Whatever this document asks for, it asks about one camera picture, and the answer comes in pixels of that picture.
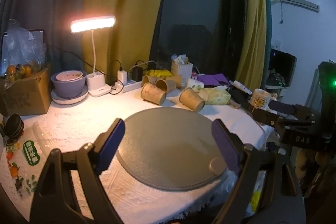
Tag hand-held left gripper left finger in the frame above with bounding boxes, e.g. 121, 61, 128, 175
30, 117, 126, 224

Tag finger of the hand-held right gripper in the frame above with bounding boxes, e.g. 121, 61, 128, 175
242, 102, 317, 132
268, 100, 315, 122

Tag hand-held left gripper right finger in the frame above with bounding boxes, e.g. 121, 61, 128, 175
211, 119, 306, 224

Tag brown paper cup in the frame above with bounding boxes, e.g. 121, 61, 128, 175
179, 87, 205, 112
155, 79, 177, 95
140, 82, 167, 105
142, 74, 158, 86
168, 74, 183, 89

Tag white mug with yellow print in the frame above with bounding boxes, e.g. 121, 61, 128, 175
248, 88, 274, 110

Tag white tube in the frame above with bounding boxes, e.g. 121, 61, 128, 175
228, 79, 253, 95

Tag black monitor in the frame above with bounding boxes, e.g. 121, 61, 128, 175
269, 48, 297, 88

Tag green tissue pack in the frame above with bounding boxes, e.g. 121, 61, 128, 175
199, 86, 232, 106

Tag white power strip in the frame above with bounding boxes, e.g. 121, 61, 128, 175
110, 80, 144, 94

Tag white plate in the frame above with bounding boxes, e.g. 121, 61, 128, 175
51, 85, 89, 105

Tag round grey mat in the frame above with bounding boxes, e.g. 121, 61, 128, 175
115, 107, 232, 192

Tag white charger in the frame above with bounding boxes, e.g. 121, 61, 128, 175
117, 70, 129, 84

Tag purple cloth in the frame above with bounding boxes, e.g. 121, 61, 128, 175
197, 73, 233, 88

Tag white patterned carton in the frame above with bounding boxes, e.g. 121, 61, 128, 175
185, 77, 205, 91

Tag black charger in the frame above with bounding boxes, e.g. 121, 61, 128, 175
131, 67, 144, 82

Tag purple bowl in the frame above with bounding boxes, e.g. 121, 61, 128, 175
51, 72, 88, 99

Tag pink bowl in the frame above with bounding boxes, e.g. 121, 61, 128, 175
56, 70, 84, 82

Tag yellow cloth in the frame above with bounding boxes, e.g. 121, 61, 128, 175
145, 69, 174, 78

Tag white woven basket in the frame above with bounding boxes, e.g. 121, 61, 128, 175
171, 54, 194, 80

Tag clear fruit-printed plastic bag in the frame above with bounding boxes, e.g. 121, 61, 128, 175
4, 119, 53, 199

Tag cardboard box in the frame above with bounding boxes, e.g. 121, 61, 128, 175
0, 64, 52, 117

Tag black round lids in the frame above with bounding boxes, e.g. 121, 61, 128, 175
4, 114, 25, 139

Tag white desk lamp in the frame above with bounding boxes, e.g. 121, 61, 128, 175
70, 15, 116, 98

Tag dark window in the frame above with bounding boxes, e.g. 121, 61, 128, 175
149, 0, 248, 78

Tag clear bag of oranges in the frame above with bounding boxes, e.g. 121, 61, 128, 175
0, 19, 48, 83

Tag white cable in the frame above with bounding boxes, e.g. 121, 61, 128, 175
130, 60, 158, 74

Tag black cable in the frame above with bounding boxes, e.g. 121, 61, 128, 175
46, 45, 95, 68

